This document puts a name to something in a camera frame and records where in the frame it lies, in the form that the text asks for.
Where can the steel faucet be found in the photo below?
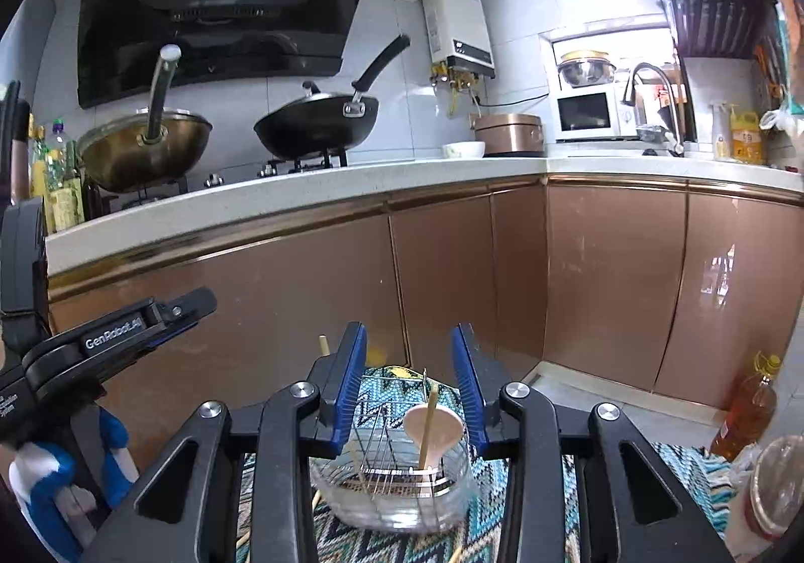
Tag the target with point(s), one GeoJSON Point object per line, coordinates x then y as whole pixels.
{"type": "Point", "coordinates": [669, 98]}

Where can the yellow oil bottle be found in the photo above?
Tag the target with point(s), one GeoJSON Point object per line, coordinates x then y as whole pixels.
{"type": "Point", "coordinates": [747, 139]}

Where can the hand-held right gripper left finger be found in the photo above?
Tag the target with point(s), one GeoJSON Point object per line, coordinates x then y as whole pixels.
{"type": "Point", "coordinates": [352, 378]}

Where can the white plastic bag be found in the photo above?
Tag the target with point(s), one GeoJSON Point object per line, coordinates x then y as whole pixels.
{"type": "Point", "coordinates": [785, 130]}

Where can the yellow liquid bottle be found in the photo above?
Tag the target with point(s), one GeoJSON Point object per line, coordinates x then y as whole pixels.
{"type": "Point", "coordinates": [37, 174]}

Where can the black range hood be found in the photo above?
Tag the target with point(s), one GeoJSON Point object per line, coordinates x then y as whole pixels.
{"type": "Point", "coordinates": [220, 4]}

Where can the amber oil bottle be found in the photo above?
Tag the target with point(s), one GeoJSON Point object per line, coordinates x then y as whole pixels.
{"type": "Point", "coordinates": [747, 412]}

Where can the wooden chopstick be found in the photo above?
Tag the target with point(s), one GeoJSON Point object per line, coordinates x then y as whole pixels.
{"type": "Point", "coordinates": [459, 553]}
{"type": "Point", "coordinates": [323, 344]}
{"type": "Point", "coordinates": [240, 547]}
{"type": "Point", "coordinates": [428, 431]}
{"type": "Point", "coordinates": [316, 501]}

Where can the clear plastic container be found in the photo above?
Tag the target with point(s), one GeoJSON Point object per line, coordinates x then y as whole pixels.
{"type": "Point", "coordinates": [389, 506]}

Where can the black wok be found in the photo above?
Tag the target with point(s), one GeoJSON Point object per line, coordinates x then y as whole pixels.
{"type": "Point", "coordinates": [314, 130]}

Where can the white bowl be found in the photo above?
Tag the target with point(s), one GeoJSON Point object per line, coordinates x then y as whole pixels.
{"type": "Point", "coordinates": [465, 150]}

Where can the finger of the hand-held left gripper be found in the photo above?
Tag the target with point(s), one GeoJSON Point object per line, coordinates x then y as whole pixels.
{"type": "Point", "coordinates": [113, 340]}

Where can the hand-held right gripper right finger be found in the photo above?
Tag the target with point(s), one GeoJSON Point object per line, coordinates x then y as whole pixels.
{"type": "Point", "coordinates": [468, 390]}

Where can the white water heater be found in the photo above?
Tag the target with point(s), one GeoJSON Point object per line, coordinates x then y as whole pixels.
{"type": "Point", "coordinates": [458, 23]}

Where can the dark sauce bottle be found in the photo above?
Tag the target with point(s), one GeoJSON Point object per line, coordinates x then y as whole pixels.
{"type": "Point", "coordinates": [92, 196]}

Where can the black dish rack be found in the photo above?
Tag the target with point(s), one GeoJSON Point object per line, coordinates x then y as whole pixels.
{"type": "Point", "coordinates": [716, 17]}

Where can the white microwave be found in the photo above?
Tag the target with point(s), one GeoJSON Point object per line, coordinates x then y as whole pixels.
{"type": "Point", "coordinates": [590, 111]}

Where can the brown rice cooker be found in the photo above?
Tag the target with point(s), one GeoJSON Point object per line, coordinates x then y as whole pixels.
{"type": "Point", "coordinates": [509, 133]}

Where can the white ceramic spoon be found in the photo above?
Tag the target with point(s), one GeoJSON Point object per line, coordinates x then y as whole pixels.
{"type": "Point", "coordinates": [446, 425]}

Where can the black gas stove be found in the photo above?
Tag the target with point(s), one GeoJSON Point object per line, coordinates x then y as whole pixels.
{"type": "Point", "coordinates": [238, 177]}

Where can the clear lidded plastic cup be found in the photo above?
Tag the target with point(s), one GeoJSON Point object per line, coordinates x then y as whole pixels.
{"type": "Point", "coordinates": [776, 487]}

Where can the clear detergent bottle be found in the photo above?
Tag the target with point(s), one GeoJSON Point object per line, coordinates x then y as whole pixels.
{"type": "Point", "coordinates": [721, 130]}

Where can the zigzag patterned mat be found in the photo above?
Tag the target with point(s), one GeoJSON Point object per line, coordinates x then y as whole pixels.
{"type": "Point", "coordinates": [691, 469]}

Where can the brown kitchen cabinets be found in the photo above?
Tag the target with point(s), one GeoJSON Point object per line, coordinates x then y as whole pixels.
{"type": "Point", "coordinates": [597, 287]}

